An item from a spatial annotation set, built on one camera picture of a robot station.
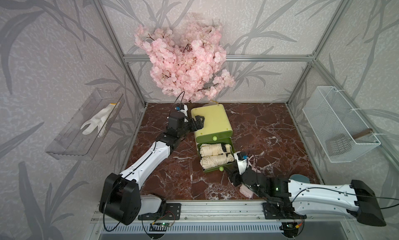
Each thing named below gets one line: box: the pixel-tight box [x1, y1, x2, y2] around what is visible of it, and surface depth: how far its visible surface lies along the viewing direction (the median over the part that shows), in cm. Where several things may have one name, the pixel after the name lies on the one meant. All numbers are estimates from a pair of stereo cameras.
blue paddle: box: [289, 173, 311, 184], surface depth 86 cm
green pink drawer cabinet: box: [211, 103, 236, 172], surface depth 84 cm
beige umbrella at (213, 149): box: [199, 143, 232, 157], surface depth 84 cm
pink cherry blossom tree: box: [134, 22, 236, 102], surface depth 71 cm
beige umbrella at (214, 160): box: [200, 153, 235, 170], surface depth 80 cm
